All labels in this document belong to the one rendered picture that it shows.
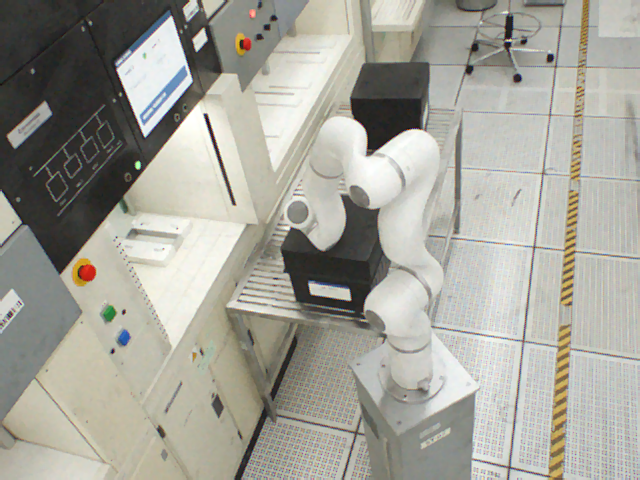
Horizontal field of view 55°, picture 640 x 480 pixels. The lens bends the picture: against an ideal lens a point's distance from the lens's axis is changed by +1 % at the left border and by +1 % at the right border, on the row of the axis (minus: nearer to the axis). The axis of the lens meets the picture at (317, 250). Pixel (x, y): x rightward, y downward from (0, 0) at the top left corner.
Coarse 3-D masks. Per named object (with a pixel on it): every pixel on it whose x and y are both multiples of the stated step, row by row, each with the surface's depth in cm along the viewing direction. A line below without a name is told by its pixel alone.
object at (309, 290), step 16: (384, 256) 201; (384, 272) 205; (304, 288) 199; (320, 288) 197; (336, 288) 194; (352, 288) 191; (368, 288) 189; (320, 304) 203; (336, 304) 200; (352, 304) 197
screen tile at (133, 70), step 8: (144, 48) 155; (128, 64) 150; (136, 64) 152; (144, 64) 155; (152, 64) 159; (128, 72) 150; (136, 72) 153; (152, 72) 159; (128, 80) 150; (152, 80) 159; (144, 88) 157; (152, 88) 160; (136, 96) 154; (144, 96) 157; (136, 104) 154
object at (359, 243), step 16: (352, 208) 197; (352, 224) 192; (368, 224) 191; (288, 240) 191; (304, 240) 190; (352, 240) 187; (368, 240) 186; (288, 256) 190; (304, 256) 187; (320, 256) 185; (336, 256) 183; (352, 256) 182; (368, 256) 181; (288, 272) 195; (304, 272) 193; (320, 272) 190; (336, 272) 188; (352, 272) 185; (368, 272) 183
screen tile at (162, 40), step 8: (160, 32) 160; (160, 40) 161; (168, 40) 164; (176, 40) 167; (152, 48) 158; (160, 48) 161; (176, 48) 168; (176, 56) 168; (160, 64) 162; (168, 64) 165; (176, 64) 169; (160, 72) 162; (168, 72) 166
